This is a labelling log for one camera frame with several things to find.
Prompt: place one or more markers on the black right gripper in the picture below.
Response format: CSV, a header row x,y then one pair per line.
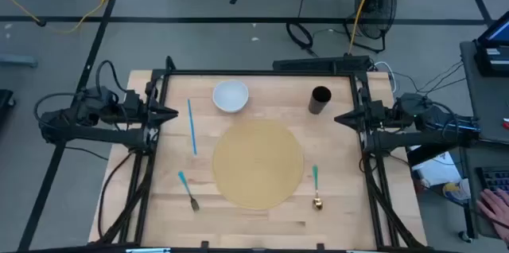
x,y
375,115

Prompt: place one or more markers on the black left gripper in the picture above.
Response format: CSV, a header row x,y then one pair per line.
x,y
140,114

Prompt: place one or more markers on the blue drinking straw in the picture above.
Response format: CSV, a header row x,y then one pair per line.
x,y
192,125

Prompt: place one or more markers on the black cylindrical cup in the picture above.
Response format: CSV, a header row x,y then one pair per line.
x,y
318,102

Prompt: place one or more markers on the white round bowl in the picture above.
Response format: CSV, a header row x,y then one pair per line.
x,y
230,96

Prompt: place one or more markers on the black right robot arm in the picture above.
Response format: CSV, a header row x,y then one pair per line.
x,y
417,138

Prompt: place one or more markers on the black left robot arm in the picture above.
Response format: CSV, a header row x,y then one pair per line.
x,y
99,135

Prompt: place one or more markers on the black power strip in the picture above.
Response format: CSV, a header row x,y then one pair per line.
x,y
318,64

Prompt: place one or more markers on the white paper sheet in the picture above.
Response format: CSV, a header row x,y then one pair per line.
x,y
437,169

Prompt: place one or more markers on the round woven yellow placemat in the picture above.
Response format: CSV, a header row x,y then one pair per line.
x,y
258,165

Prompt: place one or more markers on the black floor fan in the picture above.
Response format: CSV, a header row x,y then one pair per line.
x,y
375,10

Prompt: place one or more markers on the grey keyboard desk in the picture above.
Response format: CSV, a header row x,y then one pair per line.
x,y
471,157

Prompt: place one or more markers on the yellow and blue container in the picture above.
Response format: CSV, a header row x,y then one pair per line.
x,y
457,190

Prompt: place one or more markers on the grey side table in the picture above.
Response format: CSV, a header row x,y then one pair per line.
x,y
485,102

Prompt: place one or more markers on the black box with white labels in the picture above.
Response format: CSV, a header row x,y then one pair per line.
x,y
493,60

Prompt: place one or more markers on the black keyboard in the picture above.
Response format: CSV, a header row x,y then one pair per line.
x,y
493,177

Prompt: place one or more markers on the small red object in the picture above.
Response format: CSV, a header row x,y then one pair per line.
x,y
506,123

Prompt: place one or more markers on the grey floor bar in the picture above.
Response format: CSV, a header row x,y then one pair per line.
x,y
18,61

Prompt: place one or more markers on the black wheeled object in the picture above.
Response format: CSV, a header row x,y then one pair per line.
x,y
6,103

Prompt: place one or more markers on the person's hand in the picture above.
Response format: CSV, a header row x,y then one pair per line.
x,y
495,209

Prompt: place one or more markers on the black monitor with blue screen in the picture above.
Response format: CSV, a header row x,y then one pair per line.
x,y
497,30

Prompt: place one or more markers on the black aluminium table frame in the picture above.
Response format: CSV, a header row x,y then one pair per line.
x,y
258,72

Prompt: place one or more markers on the silver metal bracket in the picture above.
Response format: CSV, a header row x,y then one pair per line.
x,y
148,250

